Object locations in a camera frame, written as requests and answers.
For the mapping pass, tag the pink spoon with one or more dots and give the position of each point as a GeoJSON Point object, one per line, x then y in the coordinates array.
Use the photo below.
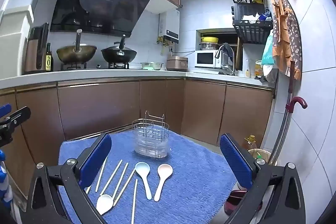
{"type": "Point", "coordinates": [164, 171]}

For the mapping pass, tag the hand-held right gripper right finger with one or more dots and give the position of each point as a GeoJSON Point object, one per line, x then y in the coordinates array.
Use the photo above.
{"type": "Point", "coordinates": [235, 161]}

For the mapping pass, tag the floral apron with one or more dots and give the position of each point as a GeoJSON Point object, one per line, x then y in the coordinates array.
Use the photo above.
{"type": "Point", "coordinates": [284, 37]}

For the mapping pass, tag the steel faucet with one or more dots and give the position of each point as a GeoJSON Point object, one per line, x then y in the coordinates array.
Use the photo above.
{"type": "Point", "coordinates": [231, 64]}

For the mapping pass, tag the brown thermos jug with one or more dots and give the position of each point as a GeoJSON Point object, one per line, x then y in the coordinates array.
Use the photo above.
{"type": "Point", "coordinates": [34, 50]}

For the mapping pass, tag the dark oil bottle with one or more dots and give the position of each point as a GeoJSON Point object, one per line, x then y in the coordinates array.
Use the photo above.
{"type": "Point", "coordinates": [49, 61]}

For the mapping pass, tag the white microwave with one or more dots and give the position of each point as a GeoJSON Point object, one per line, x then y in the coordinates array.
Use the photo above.
{"type": "Point", "coordinates": [204, 59]}

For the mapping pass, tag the black frying pan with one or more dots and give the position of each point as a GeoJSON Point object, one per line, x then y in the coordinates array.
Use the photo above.
{"type": "Point", "coordinates": [119, 54]}

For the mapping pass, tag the maroon stool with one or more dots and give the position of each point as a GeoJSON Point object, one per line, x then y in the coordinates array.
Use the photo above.
{"type": "Point", "coordinates": [236, 201]}

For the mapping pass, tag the yellow bottle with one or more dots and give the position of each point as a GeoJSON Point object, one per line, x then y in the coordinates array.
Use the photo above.
{"type": "Point", "coordinates": [258, 69]}

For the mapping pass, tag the black wall rack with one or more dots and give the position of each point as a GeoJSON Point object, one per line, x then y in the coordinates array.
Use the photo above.
{"type": "Point", "coordinates": [252, 31]}

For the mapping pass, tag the gas stove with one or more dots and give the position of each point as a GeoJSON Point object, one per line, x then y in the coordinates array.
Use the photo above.
{"type": "Point", "coordinates": [78, 66]}

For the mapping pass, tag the pot with yellow lid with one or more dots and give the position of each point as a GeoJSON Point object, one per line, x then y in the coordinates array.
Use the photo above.
{"type": "Point", "coordinates": [209, 41]}

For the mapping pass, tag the white wall cabinet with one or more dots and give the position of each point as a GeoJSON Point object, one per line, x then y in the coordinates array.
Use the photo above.
{"type": "Point", "coordinates": [15, 29]}

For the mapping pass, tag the light blue spoon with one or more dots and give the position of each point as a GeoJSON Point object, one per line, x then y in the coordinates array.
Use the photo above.
{"type": "Point", "coordinates": [143, 169]}

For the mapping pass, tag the white water heater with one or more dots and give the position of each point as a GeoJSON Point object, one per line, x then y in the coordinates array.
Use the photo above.
{"type": "Point", "coordinates": [169, 24]}

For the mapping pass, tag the rice cooker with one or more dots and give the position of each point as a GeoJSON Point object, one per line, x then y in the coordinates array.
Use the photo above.
{"type": "Point", "coordinates": [177, 64]}

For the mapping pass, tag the person's left hand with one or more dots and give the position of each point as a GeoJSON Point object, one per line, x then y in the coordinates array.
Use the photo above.
{"type": "Point", "coordinates": [4, 182]}

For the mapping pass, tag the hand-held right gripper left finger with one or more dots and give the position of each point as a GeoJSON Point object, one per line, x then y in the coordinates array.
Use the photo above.
{"type": "Point", "coordinates": [97, 158]}

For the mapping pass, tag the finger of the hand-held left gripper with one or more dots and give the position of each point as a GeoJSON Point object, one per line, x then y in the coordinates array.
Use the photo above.
{"type": "Point", "coordinates": [4, 109]}
{"type": "Point", "coordinates": [18, 115]}

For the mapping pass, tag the steel bowl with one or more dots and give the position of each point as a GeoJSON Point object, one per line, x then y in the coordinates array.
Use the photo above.
{"type": "Point", "coordinates": [152, 65]}

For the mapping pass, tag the teal plastic bag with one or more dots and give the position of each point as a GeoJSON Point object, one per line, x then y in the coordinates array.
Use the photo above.
{"type": "Point", "coordinates": [267, 53]}

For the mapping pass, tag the white spoon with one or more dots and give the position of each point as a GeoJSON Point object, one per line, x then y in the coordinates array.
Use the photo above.
{"type": "Point", "coordinates": [104, 204]}

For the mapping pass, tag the black range hood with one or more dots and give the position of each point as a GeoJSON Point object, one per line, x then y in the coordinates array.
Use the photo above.
{"type": "Point", "coordinates": [105, 3]}

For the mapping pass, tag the brass-coloured wok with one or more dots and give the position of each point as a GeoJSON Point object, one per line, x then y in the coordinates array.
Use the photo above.
{"type": "Point", "coordinates": [76, 54]}

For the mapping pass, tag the blue fluffy mat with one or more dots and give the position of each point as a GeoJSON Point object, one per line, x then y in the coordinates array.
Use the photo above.
{"type": "Point", "coordinates": [189, 174]}

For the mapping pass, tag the cooking oil bottle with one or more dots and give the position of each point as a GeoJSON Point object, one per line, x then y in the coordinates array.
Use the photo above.
{"type": "Point", "coordinates": [250, 144]}

